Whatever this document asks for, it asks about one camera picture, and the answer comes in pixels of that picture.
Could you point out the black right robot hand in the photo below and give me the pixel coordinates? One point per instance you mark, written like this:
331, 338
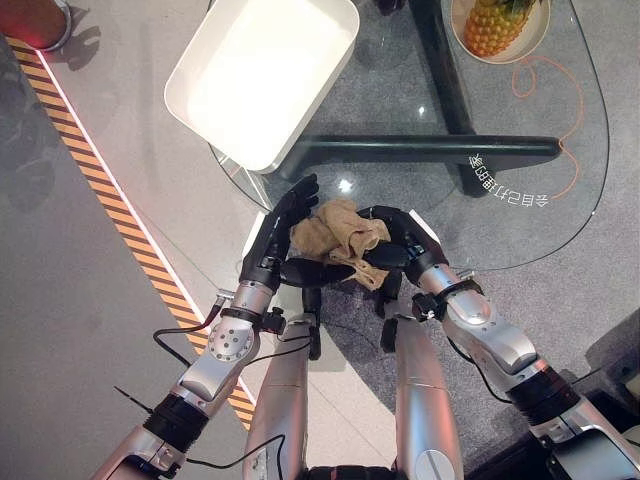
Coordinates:
417, 245

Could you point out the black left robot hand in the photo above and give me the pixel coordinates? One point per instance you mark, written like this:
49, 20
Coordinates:
262, 250

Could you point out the beige cloth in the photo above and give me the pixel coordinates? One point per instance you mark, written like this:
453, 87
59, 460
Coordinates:
330, 230

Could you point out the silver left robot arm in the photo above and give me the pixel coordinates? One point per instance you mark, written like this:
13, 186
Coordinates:
225, 345

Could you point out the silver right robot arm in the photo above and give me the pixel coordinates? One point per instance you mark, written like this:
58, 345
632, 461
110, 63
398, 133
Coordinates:
500, 340

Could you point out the white rectangular basket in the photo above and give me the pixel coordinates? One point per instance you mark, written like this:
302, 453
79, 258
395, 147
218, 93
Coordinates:
260, 80

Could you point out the dark right robot foot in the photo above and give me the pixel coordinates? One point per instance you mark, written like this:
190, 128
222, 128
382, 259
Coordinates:
389, 310

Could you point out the dark robot foot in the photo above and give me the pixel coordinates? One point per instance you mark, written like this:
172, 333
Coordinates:
389, 310
312, 320

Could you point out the dark left robot foot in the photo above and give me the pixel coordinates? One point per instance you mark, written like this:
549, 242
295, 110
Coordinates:
312, 320

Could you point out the white lettering sticker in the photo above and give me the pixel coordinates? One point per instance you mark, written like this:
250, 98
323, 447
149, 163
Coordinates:
500, 185

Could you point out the black table base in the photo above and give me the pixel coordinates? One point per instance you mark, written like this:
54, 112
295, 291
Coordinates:
440, 145

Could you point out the silver left robot leg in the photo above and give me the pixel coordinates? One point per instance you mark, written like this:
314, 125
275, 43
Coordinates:
280, 390

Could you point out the silver robot leg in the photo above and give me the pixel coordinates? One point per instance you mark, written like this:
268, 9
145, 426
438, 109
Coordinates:
422, 390
280, 390

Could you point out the silver right robot leg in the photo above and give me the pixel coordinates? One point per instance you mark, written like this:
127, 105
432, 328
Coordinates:
422, 390

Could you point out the yellow black hazard tape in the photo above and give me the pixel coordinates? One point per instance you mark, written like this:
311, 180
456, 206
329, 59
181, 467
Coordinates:
110, 190

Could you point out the pineapple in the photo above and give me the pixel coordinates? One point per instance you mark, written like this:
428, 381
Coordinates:
492, 25

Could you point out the black robot torso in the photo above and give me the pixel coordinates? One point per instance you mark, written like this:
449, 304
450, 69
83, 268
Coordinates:
350, 472

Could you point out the beige round bowl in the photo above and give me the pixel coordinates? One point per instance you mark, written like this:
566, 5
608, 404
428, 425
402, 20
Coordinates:
537, 35

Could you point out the red round object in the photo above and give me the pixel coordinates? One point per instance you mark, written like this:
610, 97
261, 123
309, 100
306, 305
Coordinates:
30, 22

